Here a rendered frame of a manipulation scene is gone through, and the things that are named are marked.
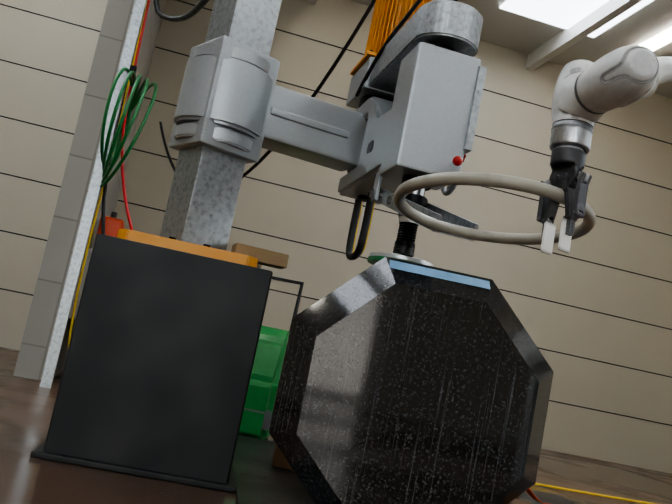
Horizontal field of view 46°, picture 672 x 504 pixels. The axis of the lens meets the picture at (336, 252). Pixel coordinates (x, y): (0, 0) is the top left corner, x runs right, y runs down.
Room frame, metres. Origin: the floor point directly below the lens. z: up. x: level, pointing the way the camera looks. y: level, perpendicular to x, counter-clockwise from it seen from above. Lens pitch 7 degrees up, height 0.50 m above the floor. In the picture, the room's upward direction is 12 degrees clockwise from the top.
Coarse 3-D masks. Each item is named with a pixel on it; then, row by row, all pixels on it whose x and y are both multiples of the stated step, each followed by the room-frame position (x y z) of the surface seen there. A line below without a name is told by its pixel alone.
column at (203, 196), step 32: (224, 0) 2.89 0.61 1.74; (256, 0) 2.86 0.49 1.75; (224, 32) 2.84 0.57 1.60; (256, 32) 2.87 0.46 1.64; (192, 160) 2.85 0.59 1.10; (224, 160) 2.87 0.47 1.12; (192, 192) 2.81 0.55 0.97; (224, 192) 2.88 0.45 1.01; (192, 224) 2.82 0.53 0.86; (224, 224) 2.90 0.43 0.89
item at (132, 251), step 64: (128, 256) 2.62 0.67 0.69; (192, 256) 2.65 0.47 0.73; (128, 320) 2.63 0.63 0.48; (192, 320) 2.65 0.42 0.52; (256, 320) 2.68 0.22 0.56; (64, 384) 2.61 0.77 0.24; (128, 384) 2.63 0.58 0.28; (192, 384) 2.66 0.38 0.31; (64, 448) 2.61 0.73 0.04; (128, 448) 2.64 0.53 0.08; (192, 448) 2.66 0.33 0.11
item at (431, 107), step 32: (416, 64) 2.42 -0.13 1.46; (448, 64) 2.44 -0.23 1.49; (480, 64) 2.46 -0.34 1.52; (416, 96) 2.42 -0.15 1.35; (448, 96) 2.44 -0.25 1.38; (416, 128) 2.42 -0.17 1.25; (448, 128) 2.45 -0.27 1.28; (384, 160) 2.56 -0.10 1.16; (416, 160) 2.43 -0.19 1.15; (448, 160) 2.45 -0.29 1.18
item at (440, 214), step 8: (384, 192) 2.67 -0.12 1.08; (384, 200) 2.65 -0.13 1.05; (392, 200) 2.55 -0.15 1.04; (408, 200) 2.39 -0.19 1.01; (392, 208) 2.53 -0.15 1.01; (416, 208) 2.29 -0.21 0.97; (424, 208) 2.22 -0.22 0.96; (432, 208) 2.49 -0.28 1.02; (440, 208) 2.42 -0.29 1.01; (432, 216) 2.14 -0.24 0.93; (440, 216) 2.10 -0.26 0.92; (448, 216) 2.33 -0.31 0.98; (456, 216) 2.27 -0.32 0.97; (456, 224) 2.25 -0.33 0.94; (464, 224) 2.19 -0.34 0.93; (472, 224) 2.14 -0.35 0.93; (440, 232) 2.11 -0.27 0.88; (472, 240) 2.13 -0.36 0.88
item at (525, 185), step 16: (432, 176) 1.73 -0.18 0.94; (448, 176) 1.70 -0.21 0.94; (464, 176) 1.68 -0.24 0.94; (480, 176) 1.67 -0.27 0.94; (496, 176) 1.66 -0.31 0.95; (512, 176) 1.66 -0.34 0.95; (400, 192) 1.85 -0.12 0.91; (528, 192) 1.67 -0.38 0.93; (544, 192) 1.67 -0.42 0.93; (560, 192) 1.68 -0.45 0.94; (400, 208) 1.96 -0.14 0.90; (432, 224) 2.08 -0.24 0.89; (448, 224) 2.11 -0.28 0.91; (592, 224) 1.82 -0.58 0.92; (480, 240) 2.13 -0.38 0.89; (496, 240) 2.11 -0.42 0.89; (512, 240) 2.09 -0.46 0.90; (528, 240) 2.07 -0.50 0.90
